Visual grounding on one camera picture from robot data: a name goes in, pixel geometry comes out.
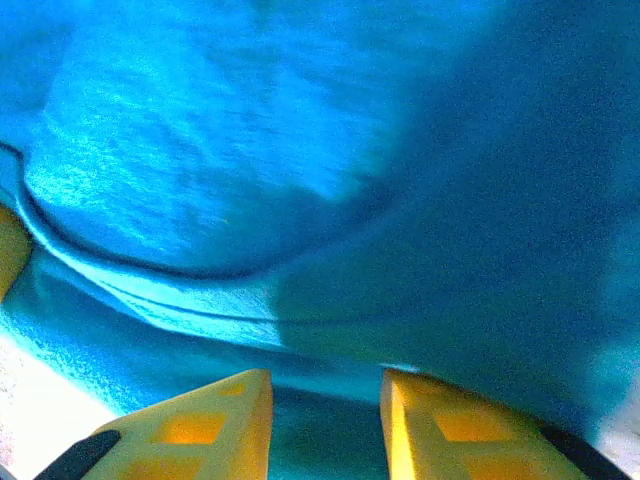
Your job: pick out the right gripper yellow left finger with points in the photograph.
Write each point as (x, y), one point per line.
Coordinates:
(240, 400)

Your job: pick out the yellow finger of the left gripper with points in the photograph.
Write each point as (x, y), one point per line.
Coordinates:
(12, 250)

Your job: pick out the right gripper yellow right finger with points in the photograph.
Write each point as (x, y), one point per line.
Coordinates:
(415, 410)

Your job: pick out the blue t-shirt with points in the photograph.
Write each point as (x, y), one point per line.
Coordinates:
(320, 175)

